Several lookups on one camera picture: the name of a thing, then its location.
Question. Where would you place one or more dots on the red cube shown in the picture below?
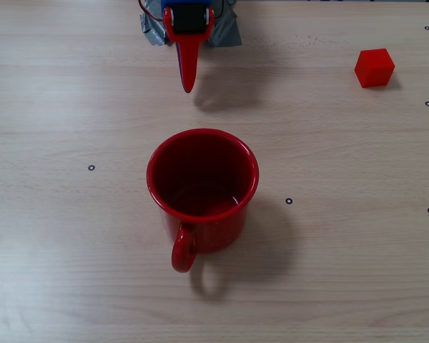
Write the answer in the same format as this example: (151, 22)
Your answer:
(374, 69)

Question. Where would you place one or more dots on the red enamel mug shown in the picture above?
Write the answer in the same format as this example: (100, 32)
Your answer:
(203, 178)

